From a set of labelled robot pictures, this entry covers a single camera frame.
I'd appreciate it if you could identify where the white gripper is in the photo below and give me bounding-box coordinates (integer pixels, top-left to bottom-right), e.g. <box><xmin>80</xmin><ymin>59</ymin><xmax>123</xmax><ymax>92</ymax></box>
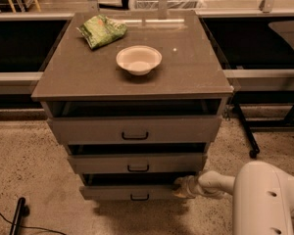
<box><xmin>172</xmin><ymin>175</ymin><xmax>201</xmax><ymax>199</ymax></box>

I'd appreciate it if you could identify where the grey bottom drawer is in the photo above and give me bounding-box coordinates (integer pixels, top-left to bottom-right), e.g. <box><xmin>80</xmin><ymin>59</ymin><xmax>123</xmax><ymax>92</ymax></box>
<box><xmin>80</xmin><ymin>171</ymin><xmax>194</xmax><ymax>202</ymax></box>

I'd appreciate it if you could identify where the grey drawer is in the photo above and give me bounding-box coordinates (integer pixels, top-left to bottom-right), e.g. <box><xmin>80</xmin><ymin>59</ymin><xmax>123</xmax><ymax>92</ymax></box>
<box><xmin>42</xmin><ymin>98</ymin><xmax>225</xmax><ymax>145</ymax></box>
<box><xmin>80</xmin><ymin>171</ymin><xmax>194</xmax><ymax>202</ymax></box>
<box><xmin>68</xmin><ymin>143</ymin><xmax>208</xmax><ymax>174</ymax></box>

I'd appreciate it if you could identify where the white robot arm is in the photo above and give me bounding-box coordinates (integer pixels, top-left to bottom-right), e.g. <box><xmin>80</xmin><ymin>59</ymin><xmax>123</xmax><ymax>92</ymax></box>
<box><xmin>174</xmin><ymin>21</ymin><xmax>294</xmax><ymax>235</ymax></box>

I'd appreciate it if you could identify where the grey middle drawer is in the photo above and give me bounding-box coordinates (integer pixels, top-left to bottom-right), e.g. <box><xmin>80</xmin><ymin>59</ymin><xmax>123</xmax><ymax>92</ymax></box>
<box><xmin>68</xmin><ymin>143</ymin><xmax>208</xmax><ymax>174</ymax></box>

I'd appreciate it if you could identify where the grey drawer cabinet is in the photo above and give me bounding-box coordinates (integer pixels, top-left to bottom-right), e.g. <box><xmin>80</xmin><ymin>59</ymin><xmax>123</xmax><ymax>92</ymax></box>
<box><xmin>30</xmin><ymin>10</ymin><xmax>235</xmax><ymax>200</ymax></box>

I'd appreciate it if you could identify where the grey top drawer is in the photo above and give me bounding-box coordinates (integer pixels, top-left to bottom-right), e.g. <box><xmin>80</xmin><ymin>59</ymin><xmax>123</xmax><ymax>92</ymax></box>
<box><xmin>42</xmin><ymin>98</ymin><xmax>225</xmax><ymax>145</ymax></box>

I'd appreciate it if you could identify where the black table leg with caster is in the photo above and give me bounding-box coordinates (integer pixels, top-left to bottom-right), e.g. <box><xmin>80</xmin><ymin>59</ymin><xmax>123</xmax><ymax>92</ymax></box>
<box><xmin>234</xmin><ymin>103</ymin><xmax>260</xmax><ymax>159</ymax></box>

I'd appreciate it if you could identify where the white bowl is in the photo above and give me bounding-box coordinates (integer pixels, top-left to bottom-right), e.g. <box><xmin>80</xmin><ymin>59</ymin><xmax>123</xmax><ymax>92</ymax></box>
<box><xmin>116</xmin><ymin>45</ymin><xmax>162</xmax><ymax>75</ymax></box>

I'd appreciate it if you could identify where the black stand leg left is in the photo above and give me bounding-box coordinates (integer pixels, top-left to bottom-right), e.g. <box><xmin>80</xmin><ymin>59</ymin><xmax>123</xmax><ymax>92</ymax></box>
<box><xmin>9</xmin><ymin>197</ymin><xmax>29</xmax><ymax>235</ymax></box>

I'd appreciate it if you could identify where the green chip bag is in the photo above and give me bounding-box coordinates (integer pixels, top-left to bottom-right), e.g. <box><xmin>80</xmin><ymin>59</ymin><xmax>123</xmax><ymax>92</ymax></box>
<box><xmin>77</xmin><ymin>15</ymin><xmax>127</xmax><ymax>50</ymax></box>

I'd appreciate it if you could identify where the black floor cable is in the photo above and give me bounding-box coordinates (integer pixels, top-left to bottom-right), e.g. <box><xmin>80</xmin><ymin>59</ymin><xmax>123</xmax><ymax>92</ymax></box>
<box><xmin>0</xmin><ymin>198</ymin><xmax>68</xmax><ymax>235</ymax></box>

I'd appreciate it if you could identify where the wire mesh basket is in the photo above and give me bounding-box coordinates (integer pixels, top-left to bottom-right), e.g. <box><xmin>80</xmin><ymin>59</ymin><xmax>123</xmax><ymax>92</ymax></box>
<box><xmin>129</xmin><ymin>0</ymin><xmax>207</xmax><ymax>10</ymax></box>

